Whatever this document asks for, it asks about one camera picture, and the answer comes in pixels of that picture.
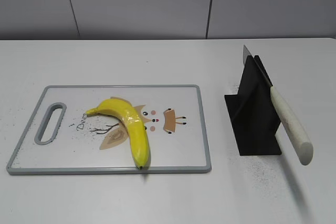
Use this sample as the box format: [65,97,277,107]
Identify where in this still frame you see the cleaver knife with cream handle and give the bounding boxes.
[243,45,313,166]

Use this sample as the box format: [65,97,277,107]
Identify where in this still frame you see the grey rimmed white cutting board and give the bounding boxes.
[6,84,211,175]

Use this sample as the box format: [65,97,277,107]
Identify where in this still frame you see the yellow plastic banana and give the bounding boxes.
[85,98,150,169]

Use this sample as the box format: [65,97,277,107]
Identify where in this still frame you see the black knife stand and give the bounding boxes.
[224,55,281,156]

